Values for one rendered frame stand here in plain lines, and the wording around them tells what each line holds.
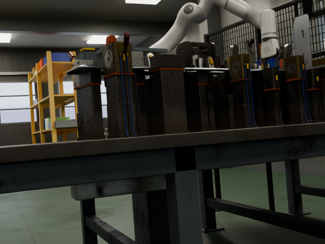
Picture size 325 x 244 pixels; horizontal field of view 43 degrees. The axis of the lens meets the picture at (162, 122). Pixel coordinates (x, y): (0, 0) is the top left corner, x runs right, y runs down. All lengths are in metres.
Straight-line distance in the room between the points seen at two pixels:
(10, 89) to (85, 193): 10.27
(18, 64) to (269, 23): 9.85
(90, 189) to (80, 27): 7.81
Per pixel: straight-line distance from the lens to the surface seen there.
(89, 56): 2.14
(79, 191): 1.46
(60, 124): 8.52
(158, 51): 2.30
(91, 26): 9.21
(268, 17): 2.45
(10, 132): 11.60
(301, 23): 2.68
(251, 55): 2.56
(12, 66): 11.78
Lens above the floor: 0.70
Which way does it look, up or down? 2 degrees up
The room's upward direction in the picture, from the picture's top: 4 degrees counter-clockwise
